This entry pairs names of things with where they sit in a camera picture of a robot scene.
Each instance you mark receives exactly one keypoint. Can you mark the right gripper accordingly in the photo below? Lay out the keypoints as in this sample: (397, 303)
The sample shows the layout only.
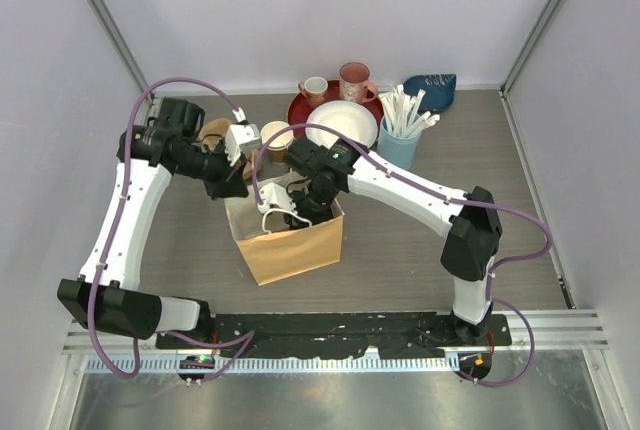
(327, 215)

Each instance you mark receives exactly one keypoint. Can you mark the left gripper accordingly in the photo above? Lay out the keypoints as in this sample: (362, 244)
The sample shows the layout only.
(230, 182)

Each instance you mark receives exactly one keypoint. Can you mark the brown paper bag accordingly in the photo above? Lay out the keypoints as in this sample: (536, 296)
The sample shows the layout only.
(272, 251)

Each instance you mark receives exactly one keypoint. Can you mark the stack of paper cups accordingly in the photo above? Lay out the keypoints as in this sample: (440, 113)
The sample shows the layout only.
(278, 147)

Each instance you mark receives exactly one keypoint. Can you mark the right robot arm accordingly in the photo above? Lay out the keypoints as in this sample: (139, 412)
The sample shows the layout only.
(470, 231)

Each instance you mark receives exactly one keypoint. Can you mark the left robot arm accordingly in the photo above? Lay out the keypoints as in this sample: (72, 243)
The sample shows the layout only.
(105, 295)

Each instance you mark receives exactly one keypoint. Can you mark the cardboard cup carrier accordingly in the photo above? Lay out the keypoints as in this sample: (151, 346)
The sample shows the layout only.
(213, 132)

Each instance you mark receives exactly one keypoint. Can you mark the white paper plate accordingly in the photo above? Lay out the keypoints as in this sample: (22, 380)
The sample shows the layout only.
(350, 119)

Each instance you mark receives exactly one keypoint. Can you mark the red round tray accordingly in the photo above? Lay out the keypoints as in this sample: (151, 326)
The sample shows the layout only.
(299, 109)

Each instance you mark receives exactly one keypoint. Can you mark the blue straw cup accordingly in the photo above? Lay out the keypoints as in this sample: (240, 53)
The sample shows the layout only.
(397, 151)

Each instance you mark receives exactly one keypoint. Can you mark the small pink mug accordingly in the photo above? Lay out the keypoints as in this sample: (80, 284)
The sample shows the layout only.
(314, 90)

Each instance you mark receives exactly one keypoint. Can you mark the white wrapped straws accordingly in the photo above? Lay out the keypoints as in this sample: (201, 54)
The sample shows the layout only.
(401, 113)

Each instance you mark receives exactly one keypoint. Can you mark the tall pink mug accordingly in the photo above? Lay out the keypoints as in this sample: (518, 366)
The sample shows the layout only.
(355, 84)

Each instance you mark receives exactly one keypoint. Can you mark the dark blue pouch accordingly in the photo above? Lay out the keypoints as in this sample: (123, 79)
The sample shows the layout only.
(439, 90)

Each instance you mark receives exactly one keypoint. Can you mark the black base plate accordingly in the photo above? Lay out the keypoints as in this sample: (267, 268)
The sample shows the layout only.
(342, 335)

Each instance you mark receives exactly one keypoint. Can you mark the aluminium rail frame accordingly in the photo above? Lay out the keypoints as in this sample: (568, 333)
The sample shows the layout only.
(533, 331)

